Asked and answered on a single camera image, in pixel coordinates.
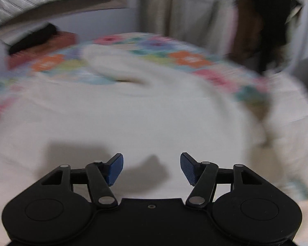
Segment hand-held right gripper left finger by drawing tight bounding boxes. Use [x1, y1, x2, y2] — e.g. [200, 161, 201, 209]
[42, 153, 124, 209]

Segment beige curtain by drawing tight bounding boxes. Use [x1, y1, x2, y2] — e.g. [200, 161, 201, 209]
[136, 0, 237, 54]

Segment white shirt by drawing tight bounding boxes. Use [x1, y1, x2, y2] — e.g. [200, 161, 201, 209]
[0, 44, 266, 246]

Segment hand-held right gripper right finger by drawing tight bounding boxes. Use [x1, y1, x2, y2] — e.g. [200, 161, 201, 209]
[180, 152, 263, 209]

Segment orange pillow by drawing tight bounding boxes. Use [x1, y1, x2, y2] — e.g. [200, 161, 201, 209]
[6, 31, 77, 69]

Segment floral printed bed sheet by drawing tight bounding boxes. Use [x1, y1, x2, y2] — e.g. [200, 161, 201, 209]
[0, 32, 272, 131]

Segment dark hanging clothes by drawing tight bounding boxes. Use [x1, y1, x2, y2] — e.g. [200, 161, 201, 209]
[227, 0, 302, 75]

